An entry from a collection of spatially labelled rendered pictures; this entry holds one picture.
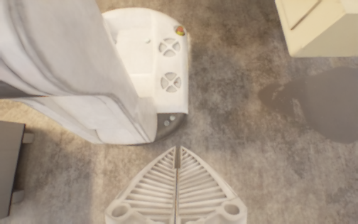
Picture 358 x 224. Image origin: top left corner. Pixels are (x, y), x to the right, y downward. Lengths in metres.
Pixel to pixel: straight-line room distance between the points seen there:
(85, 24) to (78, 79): 0.07
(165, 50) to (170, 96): 0.19
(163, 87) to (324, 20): 0.51
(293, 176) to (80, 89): 1.09
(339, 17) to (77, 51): 0.36
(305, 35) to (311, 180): 0.94
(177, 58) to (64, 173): 0.95
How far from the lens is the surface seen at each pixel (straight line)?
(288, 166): 1.08
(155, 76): 0.61
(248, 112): 0.97
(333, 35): 0.37
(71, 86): 0.20
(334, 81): 1.43
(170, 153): 0.17
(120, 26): 0.82
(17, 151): 1.24
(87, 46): 0.23
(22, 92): 0.25
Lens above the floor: 0.85
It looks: 77 degrees down
